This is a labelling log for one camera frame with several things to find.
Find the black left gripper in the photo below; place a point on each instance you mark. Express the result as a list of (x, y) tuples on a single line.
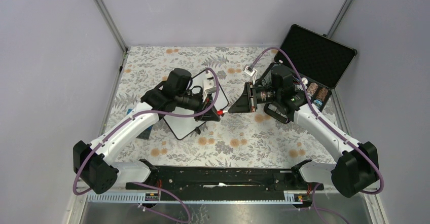
[(211, 115)]

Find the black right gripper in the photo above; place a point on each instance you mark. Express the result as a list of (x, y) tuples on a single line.
[(243, 105)]

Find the small white whiteboard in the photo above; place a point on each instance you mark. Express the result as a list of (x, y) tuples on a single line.
[(183, 127)]

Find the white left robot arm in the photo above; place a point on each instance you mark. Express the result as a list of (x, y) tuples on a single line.
[(96, 164)]

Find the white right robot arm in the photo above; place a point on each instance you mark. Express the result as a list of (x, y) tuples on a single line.
[(356, 164)]

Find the floral patterned table mat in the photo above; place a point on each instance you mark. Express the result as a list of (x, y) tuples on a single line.
[(237, 140)]

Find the grey lego baseplate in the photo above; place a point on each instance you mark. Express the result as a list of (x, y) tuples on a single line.
[(145, 135)]

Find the pink poker chip stack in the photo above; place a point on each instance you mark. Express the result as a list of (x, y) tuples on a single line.
[(311, 89)]

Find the brown poker chip stack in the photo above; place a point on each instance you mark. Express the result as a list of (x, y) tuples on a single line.
[(320, 97)]

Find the black poker chip case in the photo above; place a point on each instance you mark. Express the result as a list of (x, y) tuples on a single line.
[(317, 58)]

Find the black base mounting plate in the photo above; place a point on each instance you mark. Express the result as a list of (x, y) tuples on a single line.
[(228, 184)]

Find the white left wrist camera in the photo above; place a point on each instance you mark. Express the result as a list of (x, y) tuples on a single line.
[(209, 86)]

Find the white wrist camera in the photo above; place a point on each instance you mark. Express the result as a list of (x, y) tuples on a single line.
[(250, 71), (209, 86)]

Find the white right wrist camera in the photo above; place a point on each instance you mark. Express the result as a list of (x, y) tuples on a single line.
[(250, 71)]

